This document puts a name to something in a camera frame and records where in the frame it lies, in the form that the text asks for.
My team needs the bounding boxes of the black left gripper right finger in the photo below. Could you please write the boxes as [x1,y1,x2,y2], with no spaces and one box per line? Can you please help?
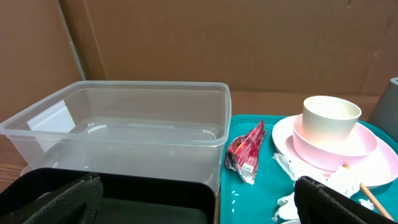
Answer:
[294,176,395,224]

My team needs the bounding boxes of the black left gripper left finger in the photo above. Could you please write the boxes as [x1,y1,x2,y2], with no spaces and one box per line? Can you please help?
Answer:
[0,176,104,224]

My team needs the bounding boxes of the wooden chopstick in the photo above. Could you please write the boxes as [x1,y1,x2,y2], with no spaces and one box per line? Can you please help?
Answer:
[343,164,394,221]

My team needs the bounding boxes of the red snack wrapper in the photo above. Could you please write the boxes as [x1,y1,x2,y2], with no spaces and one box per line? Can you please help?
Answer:
[224,120,267,185]

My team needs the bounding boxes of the black plastic tray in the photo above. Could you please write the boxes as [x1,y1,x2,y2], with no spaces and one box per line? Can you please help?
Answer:
[1,168,216,224]

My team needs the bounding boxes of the pink bowl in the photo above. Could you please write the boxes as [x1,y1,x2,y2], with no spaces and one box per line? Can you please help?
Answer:
[292,114,379,172]

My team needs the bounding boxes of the white plate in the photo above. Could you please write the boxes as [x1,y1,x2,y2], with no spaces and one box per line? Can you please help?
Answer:
[267,115,397,189]

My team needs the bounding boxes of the teal serving tray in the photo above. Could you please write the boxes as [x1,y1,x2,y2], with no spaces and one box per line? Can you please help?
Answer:
[220,115,397,223]

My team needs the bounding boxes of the cream cup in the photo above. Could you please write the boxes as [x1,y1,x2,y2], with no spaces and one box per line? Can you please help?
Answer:
[302,95,362,144]

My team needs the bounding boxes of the grey dish rack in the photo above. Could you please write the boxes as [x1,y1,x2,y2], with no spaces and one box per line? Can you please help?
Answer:
[368,77,398,141]

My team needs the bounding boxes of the clear plastic bin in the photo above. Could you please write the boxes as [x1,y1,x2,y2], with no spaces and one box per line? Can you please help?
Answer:
[1,81,231,192]

